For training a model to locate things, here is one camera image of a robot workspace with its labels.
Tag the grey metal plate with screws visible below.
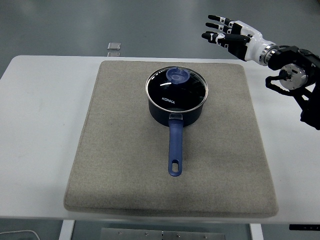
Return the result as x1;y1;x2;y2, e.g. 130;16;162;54
100;227;226;240

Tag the dark blue saucepan with handle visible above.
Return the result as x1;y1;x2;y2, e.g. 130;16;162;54
147;98;205;177

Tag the white cable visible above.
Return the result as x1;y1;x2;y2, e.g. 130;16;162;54
0;229;41;240

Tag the black table control panel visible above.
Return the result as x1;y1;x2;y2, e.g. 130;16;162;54
289;224;320;231

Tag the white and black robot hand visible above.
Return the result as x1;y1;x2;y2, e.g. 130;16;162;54
201;14;276;63

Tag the white table leg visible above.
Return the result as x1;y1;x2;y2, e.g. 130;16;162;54
58;219;76;240
249;223;265;240

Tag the glass pot lid blue knob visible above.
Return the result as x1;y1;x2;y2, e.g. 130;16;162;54
144;65;210;113

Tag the beige fabric table mat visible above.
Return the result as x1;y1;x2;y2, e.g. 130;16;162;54
63;59;280;218

